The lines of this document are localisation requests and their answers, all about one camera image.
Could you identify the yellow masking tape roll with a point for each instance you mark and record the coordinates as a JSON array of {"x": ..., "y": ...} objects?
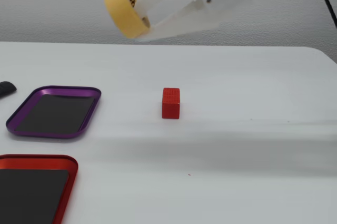
[{"x": 123, "y": 15}]

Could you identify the red metal tray black liner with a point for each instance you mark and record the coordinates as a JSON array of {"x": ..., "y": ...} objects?
[{"x": 31, "y": 189}]

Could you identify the red perforated rectangular block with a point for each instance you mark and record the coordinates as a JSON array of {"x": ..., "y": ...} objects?
[{"x": 170, "y": 104}]

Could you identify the purple metal tray black liner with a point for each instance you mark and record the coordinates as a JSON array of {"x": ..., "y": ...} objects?
[{"x": 56, "y": 112}]

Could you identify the black rounded object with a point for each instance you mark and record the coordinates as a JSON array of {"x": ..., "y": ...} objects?
[{"x": 7, "y": 88}]

